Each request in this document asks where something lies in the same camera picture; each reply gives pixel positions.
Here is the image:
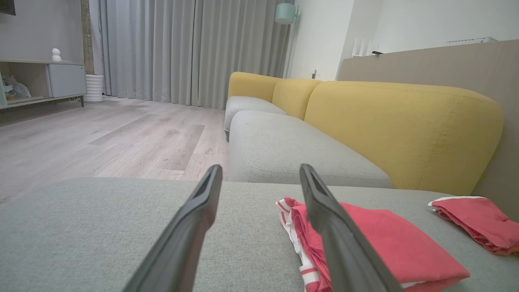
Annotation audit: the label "grey pleated curtain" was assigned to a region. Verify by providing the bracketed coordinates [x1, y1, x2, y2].
[193, 0, 295, 110]
[97, 0, 199, 107]

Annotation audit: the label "yellow sofa end backrest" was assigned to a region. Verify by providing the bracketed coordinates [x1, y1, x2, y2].
[227, 72, 283, 102]

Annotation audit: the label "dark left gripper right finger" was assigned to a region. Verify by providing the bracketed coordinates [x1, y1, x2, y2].
[299, 163, 403, 292]

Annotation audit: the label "medium grey sofa seat cushion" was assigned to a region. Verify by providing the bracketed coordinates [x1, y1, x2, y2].
[228, 110, 393, 189]

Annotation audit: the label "white air conditioner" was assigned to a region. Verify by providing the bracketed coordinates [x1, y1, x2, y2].
[446, 37, 499, 45]

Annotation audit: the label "red garment with striped trim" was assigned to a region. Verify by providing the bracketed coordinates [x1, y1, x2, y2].
[276, 197, 471, 292]

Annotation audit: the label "white router with antennas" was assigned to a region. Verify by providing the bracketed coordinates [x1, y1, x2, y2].
[351, 37, 381, 58]

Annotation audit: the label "small grey sofa seat cushion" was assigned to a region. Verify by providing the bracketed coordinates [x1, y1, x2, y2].
[224, 96, 287, 142]

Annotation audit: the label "low TV cabinet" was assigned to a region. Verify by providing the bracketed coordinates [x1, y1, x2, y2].
[0, 59, 87, 110]

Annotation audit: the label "grey white clutter in cabinet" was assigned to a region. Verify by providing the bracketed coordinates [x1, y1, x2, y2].
[2, 76, 32, 99]

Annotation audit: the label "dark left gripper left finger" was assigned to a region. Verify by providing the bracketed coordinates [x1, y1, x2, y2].
[123, 164, 223, 292]

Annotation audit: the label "teal floor lamp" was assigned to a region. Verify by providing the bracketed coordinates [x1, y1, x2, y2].
[275, 2, 301, 79]

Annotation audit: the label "green potted tree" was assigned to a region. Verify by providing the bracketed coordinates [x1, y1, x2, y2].
[79, 0, 95, 76]

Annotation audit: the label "white ribbed plant pot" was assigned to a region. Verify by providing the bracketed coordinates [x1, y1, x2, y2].
[84, 74, 105, 103]

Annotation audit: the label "narrow yellow sofa backrest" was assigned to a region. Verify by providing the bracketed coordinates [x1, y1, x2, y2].
[270, 78, 324, 121]

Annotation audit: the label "red shorts with Bulls logo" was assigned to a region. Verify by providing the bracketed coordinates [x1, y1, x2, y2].
[428, 196, 519, 256]

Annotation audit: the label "beige partition behind sofa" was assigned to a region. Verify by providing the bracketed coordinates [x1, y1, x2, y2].
[337, 39, 519, 222]

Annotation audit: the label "wide yellow sofa backrest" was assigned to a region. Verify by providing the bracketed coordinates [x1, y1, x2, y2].
[304, 81, 504, 197]

